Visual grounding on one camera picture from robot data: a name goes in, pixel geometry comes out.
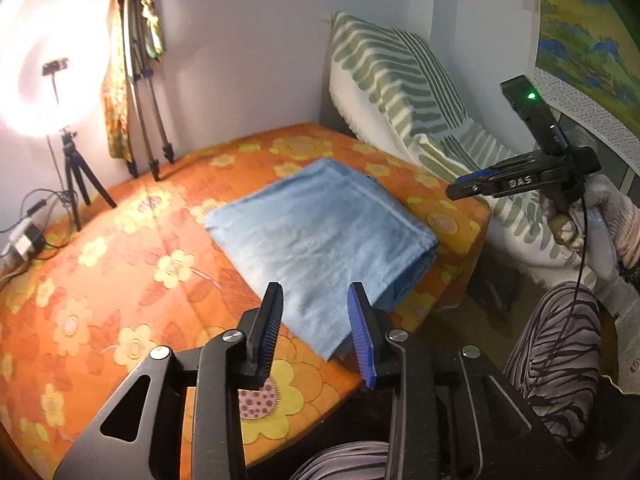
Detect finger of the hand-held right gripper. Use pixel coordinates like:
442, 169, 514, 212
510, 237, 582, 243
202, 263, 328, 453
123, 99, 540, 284
446, 152, 551, 201

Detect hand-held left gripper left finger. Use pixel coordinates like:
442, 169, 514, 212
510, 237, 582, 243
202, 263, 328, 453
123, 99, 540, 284
52, 281, 286, 480

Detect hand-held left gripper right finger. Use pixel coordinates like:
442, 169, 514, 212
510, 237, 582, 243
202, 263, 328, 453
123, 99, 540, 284
347, 281, 591, 480

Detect light blue denim pants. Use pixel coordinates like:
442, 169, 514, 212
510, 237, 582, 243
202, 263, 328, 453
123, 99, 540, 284
205, 157, 441, 363

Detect person's right hand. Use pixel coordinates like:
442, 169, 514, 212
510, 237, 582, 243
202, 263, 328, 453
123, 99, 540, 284
542, 175, 640, 281

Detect green striped pillow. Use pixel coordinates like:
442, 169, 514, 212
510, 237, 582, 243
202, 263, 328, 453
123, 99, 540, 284
327, 10, 601, 281

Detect orange floral tablecloth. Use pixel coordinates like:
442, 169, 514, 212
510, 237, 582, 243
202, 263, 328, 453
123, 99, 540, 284
0, 121, 493, 466

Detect person's striped trousers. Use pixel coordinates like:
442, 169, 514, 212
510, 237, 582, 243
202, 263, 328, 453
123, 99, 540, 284
290, 282, 603, 480

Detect small black tripod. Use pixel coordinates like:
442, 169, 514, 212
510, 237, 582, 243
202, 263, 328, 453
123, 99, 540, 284
47, 127, 118, 231

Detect white power strip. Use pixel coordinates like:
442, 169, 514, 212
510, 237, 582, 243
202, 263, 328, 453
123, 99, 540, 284
0, 217, 46, 261

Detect silver tripod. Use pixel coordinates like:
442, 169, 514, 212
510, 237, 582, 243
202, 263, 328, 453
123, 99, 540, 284
114, 0, 176, 181

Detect yellow green patterned scarf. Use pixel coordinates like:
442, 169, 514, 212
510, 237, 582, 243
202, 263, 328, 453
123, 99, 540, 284
100, 0, 167, 165

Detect phone holder clamp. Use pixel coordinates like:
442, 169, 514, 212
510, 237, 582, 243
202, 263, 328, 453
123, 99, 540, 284
42, 57, 71, 106

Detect landscape wall painting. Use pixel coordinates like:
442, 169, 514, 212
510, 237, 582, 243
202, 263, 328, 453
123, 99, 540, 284
532, 0, 640, 166

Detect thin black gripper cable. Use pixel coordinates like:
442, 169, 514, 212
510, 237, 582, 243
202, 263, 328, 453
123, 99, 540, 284
520, 195, 588, 401

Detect ring light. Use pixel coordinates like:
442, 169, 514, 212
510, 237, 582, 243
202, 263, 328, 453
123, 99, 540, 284
0, 25, 113, 138

